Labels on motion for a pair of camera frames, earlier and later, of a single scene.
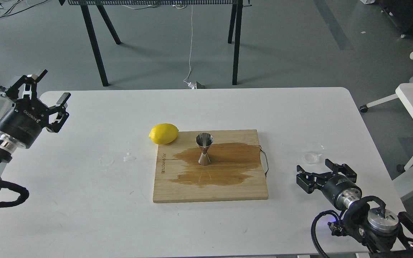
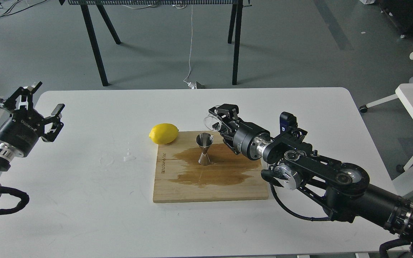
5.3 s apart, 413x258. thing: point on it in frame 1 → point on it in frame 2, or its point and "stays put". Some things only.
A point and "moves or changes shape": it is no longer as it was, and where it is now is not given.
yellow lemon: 163,133 stays put
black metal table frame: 235,25 stays put
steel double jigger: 204,139 stays put
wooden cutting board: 236,171 stays put
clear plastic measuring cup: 313,150 moves or changes shape
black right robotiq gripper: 341,189 → 250,140
